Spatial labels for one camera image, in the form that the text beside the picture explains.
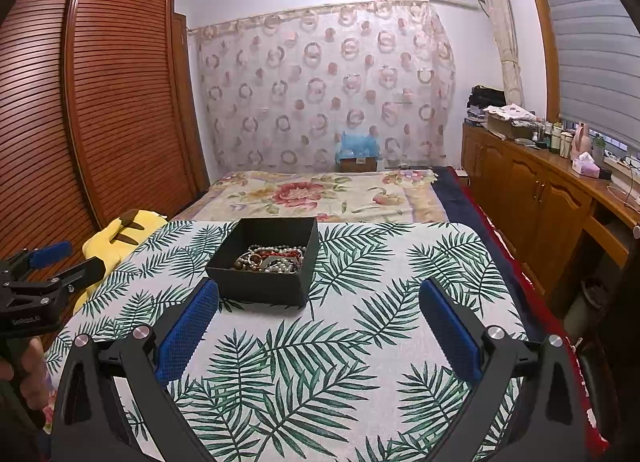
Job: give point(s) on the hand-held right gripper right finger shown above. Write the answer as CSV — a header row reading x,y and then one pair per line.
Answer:
x,y
450,337

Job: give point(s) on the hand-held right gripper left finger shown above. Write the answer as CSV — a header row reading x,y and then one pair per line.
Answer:
x,y
187,337

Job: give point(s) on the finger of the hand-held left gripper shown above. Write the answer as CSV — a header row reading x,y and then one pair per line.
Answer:
x,y
80,272
50,252

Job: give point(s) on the black jewelry box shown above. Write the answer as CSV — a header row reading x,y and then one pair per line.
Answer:
x,y
260,289

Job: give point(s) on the person's left hand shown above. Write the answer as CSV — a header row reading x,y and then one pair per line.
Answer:
x,y
36,372

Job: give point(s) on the yellow plush toy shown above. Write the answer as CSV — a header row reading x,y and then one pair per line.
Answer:
x,y
107,247

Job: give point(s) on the green leaf print cloth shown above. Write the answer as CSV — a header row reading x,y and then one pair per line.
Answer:
x,y
350,342

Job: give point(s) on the dark blue blanket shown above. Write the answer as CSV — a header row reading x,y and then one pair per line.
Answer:
x,y
465,202

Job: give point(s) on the wooden louvred wardrobe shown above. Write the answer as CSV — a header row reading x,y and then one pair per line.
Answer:
x,y
100,92

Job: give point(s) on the wooden cabinet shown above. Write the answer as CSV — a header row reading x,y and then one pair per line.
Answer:
x,y
525,182

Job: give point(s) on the floral blanket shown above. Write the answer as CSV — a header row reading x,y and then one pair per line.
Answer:
x,y
300,197

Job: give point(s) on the small cardboard box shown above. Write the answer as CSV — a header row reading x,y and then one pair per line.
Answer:
x,y
360,165

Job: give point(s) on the blue plastic bag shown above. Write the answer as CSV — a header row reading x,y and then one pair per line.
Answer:
x,y
357,144

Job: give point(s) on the open cardboard box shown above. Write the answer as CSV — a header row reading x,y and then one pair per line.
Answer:
x,y
510,129

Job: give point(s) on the pink tissue box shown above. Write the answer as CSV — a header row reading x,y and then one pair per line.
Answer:
x,y
585,167

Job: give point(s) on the row of cosmetic bottles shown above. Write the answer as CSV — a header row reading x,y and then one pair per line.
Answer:
x,y
552,139

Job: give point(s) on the pink vase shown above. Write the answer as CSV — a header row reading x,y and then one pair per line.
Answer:
x,y
581,139

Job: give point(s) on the stack of dark clothes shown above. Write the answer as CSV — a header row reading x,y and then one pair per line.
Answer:
x,y
482,97

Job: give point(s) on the circle print curtain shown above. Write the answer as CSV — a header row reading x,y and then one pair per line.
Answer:
x,y
325,92

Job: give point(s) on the beige side curtain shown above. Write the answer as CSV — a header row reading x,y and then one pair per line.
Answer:
x,y
505,42

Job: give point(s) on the grey window blind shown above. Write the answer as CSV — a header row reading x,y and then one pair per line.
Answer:
x,y
590,42

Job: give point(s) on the wooden window frame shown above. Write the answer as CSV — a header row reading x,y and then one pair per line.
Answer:
x,y
542,42

